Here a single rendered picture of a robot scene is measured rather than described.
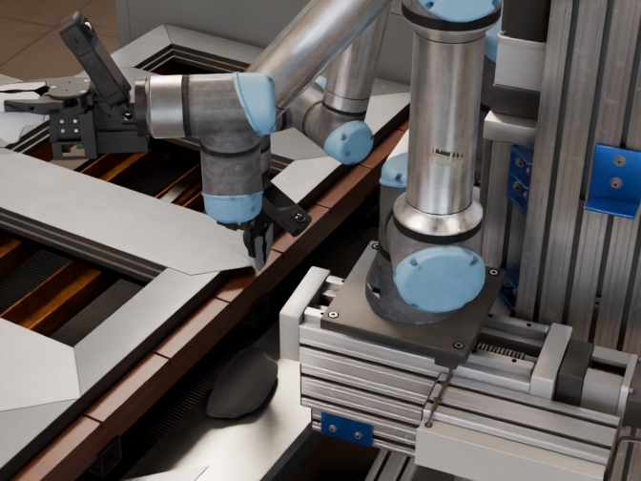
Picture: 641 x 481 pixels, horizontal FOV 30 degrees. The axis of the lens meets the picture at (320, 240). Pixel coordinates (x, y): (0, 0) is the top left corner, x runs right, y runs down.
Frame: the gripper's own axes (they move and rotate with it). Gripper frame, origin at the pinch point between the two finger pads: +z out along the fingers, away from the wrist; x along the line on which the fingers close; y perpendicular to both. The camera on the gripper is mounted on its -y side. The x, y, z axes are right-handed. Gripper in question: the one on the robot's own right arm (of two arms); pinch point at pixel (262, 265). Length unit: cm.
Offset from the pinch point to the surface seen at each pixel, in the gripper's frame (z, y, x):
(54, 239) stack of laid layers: 3.0, 41.4, 9.2
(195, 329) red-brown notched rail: 3.5, 2.5, 18.0
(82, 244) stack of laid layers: 2.0, 34.5, 9.1
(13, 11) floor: 86, 265, -208
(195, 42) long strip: 1, 66, -73
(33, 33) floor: 86, 241, -195
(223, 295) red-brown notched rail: 3.5, 3.8, 7.3
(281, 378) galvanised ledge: 18.1, -8.0, 7.0
